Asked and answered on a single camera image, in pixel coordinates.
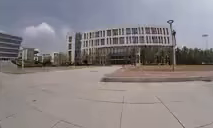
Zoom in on white curved building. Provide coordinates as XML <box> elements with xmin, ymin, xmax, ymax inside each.
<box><xmin>66</xmin><ymin>25</ymin><xmax>178</xmax><ymax>66</ymax></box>

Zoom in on pale paved plaza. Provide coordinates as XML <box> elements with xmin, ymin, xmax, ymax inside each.
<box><xmin>0</xmin><ymin>65</ymin><xmax>213</xmax><ymax>128</ymax></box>

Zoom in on raised planted bed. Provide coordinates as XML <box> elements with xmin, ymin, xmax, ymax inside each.
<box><xmin>100</xmin><ymin>64</ymin><xmax>213</xmax><ymax>83</ymax></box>

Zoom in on low pale buildings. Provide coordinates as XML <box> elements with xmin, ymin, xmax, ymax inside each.
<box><xmin>17</xmin><ymin>47</ymin><xmax>69</xmax><ymax>66</ymax></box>

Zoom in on row of trees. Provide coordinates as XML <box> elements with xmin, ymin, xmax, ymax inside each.
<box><xmin>175</xmin><ymin>45</ymin><xmax>213</xmax><ymax>66</ymax></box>

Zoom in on grey striped glass building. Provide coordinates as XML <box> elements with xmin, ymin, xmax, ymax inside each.
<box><xmin>0</xmin><ymin>31</ymin><xmax>24</xmax><ymax>62</ymax></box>

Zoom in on tall lamp post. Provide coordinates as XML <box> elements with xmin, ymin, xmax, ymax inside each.
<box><xmin>166</xmin><ymin>19</ymin><xmax>178</xmax><ymax>72</ymax></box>

